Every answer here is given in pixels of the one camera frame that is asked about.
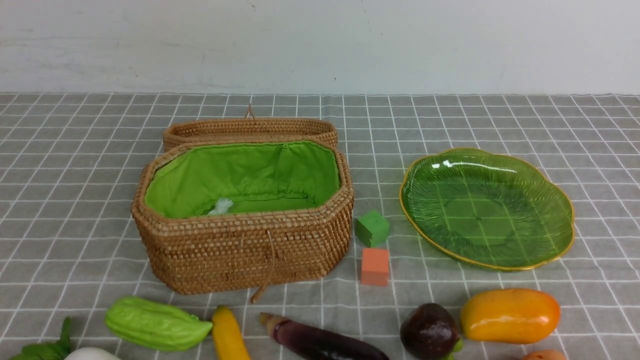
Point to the dark purple mangosteen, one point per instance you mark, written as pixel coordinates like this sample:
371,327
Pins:
430,333

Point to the yellow banana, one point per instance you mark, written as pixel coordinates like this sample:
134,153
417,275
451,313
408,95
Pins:
227,335

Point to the yellow orange mango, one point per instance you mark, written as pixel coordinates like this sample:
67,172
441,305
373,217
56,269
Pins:
519,316

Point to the green bitter gourd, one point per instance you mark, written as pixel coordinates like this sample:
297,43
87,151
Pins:
158,326

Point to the white radish with green leaves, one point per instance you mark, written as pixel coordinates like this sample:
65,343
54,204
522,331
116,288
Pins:
62,349

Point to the green foam cube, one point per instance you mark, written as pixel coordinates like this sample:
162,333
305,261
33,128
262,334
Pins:
372,229

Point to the woven rattan basket lid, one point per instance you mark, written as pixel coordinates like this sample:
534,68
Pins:
248,127

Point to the orange foam cube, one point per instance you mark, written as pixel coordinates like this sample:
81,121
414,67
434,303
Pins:
375,267

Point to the woven rattan basket green lining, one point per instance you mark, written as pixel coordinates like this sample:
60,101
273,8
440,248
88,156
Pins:
217,216

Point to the purple eggplant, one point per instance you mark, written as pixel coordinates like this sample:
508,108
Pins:
313,343

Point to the green glass leaf plate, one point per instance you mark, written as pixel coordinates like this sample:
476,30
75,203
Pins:
488,210

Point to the grey checked tablecloth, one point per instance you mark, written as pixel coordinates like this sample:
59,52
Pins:
70,165

